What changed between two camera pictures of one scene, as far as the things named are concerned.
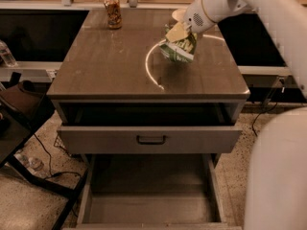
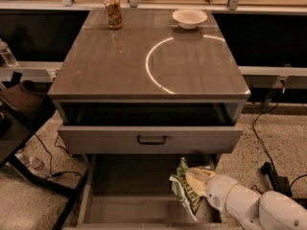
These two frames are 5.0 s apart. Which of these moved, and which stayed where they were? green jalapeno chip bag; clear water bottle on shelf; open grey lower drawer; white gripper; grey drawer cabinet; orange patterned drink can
Moved: white gripper; green jalapeno chip bag
Stayed: grey drawer cabinet; clear water bottle on shelf; orange patterned drink can; open grey lower drawer
